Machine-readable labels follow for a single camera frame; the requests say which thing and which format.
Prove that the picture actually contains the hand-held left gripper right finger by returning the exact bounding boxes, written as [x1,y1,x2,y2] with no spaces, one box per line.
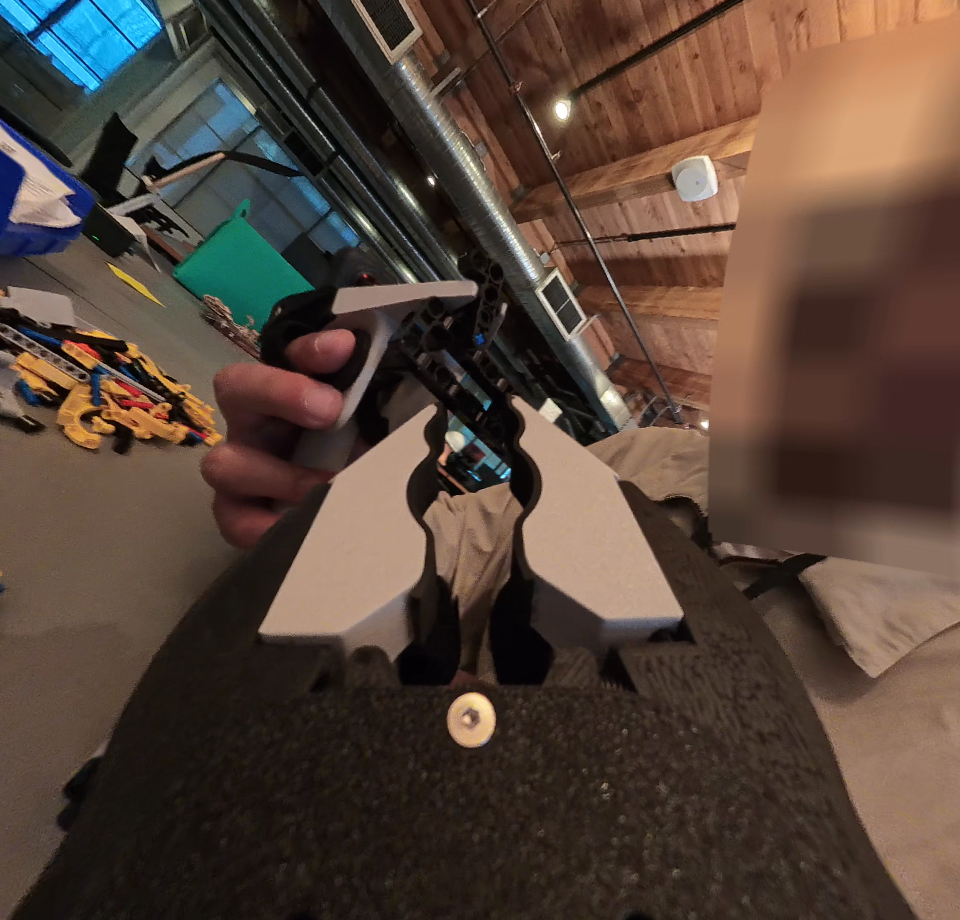
[491,398,685,684]

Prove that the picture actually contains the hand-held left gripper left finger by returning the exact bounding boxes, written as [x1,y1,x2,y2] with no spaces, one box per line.
[257,402,459,684]

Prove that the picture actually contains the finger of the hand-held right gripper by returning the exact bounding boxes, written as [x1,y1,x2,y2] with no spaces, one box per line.
[330,281,481,322]

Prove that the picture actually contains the black toy brick frame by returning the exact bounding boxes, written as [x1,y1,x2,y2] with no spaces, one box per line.
[397,251,513,429]

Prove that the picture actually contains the grey desk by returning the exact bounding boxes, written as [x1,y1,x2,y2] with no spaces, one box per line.
[0,241,331,778]

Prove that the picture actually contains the person's right hand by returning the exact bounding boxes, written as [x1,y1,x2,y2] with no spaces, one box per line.
[201,329,376,549]

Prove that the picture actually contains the wooden toy model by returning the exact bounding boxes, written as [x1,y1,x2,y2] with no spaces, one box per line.
[201,293,264,347]

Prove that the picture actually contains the teal plastic storage tote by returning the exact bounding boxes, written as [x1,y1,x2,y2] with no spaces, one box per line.
[174,200,316,326]

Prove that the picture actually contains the white vent grille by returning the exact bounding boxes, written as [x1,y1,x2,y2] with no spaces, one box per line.
[326,0,425,66]
[536,267,591,340]

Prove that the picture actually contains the yellow paper note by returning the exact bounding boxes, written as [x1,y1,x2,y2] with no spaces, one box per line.
[105,262,166,308]

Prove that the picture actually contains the pile of toy brick pieces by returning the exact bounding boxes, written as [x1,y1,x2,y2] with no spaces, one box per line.
[0,286,226,456]

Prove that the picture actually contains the black device box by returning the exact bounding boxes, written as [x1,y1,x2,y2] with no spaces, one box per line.
[78,203,142,258]

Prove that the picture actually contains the white instruction sheets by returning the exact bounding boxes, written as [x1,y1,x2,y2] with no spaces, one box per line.
[11,173,80,227]

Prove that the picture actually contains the blue plastic bin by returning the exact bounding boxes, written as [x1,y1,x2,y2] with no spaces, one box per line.
[0,121,97,257]

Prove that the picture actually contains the white ceiling access point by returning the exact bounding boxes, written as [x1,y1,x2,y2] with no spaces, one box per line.
[671,156,720,202]

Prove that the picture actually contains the person's beige jacket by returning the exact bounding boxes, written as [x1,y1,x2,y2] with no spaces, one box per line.
[423,425,960,920]

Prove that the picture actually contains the blue lit window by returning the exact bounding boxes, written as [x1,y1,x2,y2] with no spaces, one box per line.
[0,0,163,93]

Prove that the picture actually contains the silver ventilation duct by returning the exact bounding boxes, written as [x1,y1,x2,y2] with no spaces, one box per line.
[198,0,646,433]

